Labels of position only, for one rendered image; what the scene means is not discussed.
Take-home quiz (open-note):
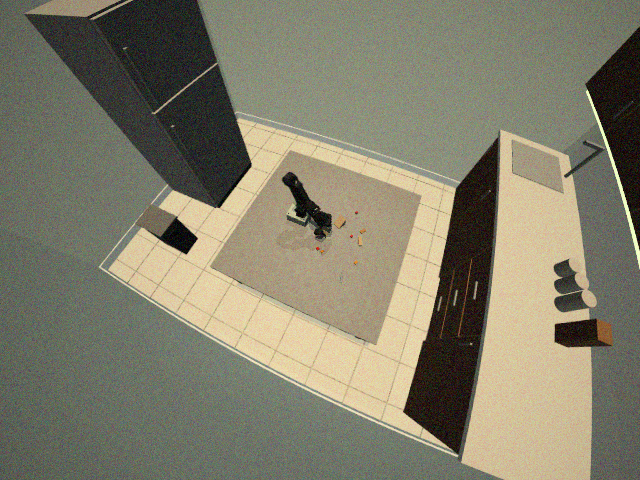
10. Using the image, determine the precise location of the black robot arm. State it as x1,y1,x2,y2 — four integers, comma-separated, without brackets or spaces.
282,172,332,227

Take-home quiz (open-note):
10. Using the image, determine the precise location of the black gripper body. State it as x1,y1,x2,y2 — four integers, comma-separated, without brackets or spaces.
314,214,332,235

